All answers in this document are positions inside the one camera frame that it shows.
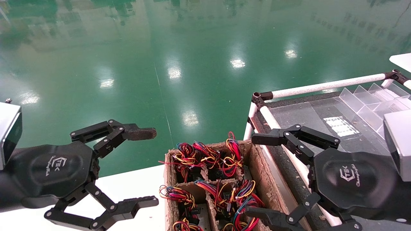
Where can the brown cardboard divider box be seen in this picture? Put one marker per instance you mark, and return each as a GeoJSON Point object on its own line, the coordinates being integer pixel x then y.
{"type": "Point", "coordinates": [260, 170]}

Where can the clear acrylic divider organizer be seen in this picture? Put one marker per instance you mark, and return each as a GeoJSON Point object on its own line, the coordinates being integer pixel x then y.
{"type": "Point", "coordinates": [362, 102]}

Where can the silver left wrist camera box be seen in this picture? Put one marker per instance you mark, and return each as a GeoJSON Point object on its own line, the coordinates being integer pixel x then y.
{"type": "Point", "coordinates": [8, 128]}

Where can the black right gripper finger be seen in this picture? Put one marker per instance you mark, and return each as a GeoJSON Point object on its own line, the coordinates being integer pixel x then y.
{"type": "Point", "coordinates": [269, 137]}
{"type": "Point", "coordinates": [273, 219]}

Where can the black frame corner connector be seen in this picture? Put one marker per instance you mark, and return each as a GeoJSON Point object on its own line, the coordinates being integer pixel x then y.
{"type": "Point", "coordinates": [396, 76]}
{"type": "Point", "coordinates": [258, 98]}

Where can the left gripper finger worn pad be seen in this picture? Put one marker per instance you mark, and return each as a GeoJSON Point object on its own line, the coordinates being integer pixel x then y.
{"type": "Point", "coordinates": [139, 134]}

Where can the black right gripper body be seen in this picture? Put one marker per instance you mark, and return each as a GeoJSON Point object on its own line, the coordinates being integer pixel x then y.
{"type": "Point", "coordinates": [350, 179]}

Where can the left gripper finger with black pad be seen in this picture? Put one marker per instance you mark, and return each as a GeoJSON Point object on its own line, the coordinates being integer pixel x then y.
{"type": "Point", "coordinates": [128, 207]}

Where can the white perforated label sheet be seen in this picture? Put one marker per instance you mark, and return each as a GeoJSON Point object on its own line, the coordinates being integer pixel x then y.
{"type": "Point", "coordinates": [340, 126]}

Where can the white side table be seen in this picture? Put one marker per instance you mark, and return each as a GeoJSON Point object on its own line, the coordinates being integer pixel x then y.
{"type": "Point", "coordinates": [403, 61]}

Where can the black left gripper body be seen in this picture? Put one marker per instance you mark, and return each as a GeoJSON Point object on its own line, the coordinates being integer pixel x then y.
{"type": "Point", "coordinates": [54, 168]}

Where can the white frame leg pipe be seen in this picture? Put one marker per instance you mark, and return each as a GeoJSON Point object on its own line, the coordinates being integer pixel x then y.
{"type": "Point", "coordinates": [252, 110]}

